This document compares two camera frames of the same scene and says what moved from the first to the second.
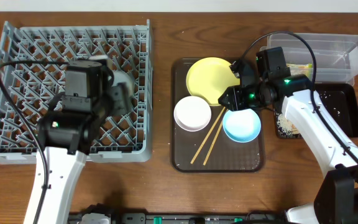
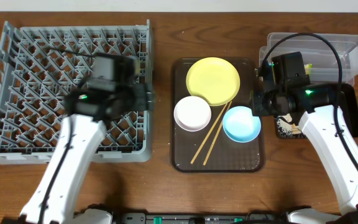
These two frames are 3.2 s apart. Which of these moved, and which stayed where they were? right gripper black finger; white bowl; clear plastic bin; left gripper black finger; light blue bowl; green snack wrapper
Moved: left gripper black finger; right gripper black finger
Stayed: white bowl; light blue bowl; green snack wrapper; clear plastic bin
